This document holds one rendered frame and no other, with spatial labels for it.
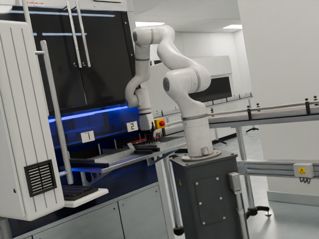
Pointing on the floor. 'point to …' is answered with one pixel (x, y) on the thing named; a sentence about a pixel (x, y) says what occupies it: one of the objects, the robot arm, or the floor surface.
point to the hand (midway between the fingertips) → (149, 137)
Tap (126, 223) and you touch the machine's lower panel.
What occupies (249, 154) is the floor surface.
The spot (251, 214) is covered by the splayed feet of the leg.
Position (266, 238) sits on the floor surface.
